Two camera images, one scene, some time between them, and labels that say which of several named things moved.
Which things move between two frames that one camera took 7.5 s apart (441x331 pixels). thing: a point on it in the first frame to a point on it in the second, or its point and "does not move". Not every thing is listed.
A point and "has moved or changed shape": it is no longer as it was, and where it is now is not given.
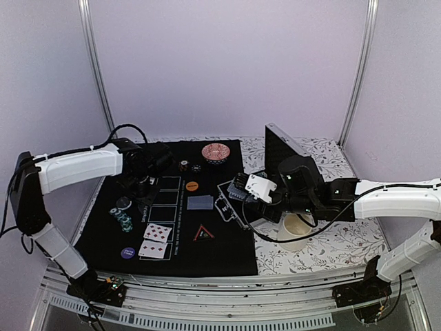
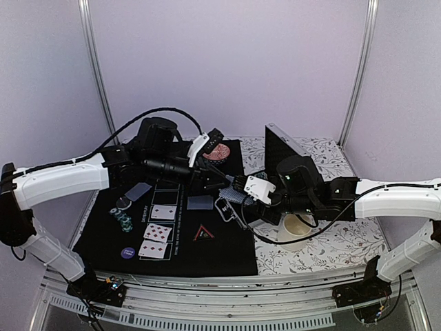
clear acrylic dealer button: x=123 y=203 does not move
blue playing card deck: x=236 y=193 has moved or changed shape
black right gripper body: x=264 y=212 does not move
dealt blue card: x=202 y=202 does not move
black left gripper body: x=141 y=190 to x=198 y=173
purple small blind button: x=127 y=252 does not move
